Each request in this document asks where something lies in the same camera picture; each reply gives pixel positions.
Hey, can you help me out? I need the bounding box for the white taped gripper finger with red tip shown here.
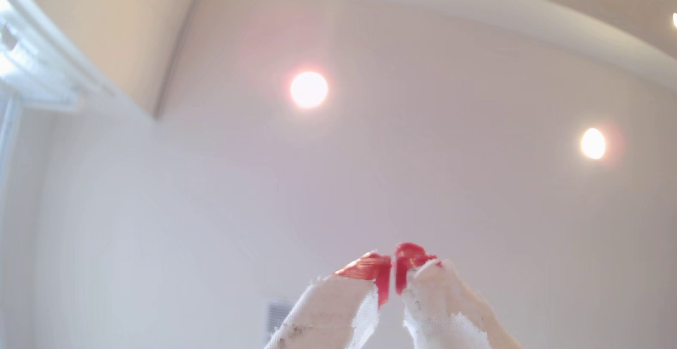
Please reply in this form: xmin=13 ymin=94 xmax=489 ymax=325
xmin=395 ymin=242 xmax=523 ymax=349
xmin=263 ymin=251 xmax=392 ymax=349

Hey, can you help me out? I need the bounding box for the grey wall vent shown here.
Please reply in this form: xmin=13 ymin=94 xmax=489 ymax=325
xmin=264 ymin=300 xmax=295 ymax=343

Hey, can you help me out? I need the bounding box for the white window frame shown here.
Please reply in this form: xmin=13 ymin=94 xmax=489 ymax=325
xmin=0 ymin=0 xmax=114 ymax=114

